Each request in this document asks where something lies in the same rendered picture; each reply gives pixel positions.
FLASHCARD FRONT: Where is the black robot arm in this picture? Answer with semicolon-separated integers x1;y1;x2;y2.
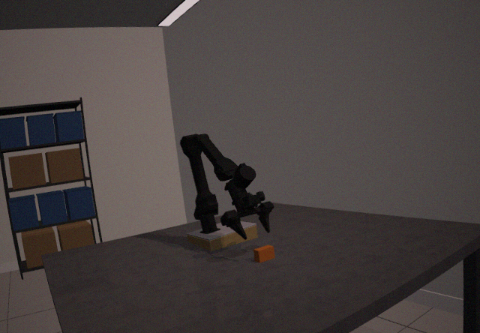
180;133;266;234

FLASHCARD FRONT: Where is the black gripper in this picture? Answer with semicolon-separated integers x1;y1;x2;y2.
220;191;274;239

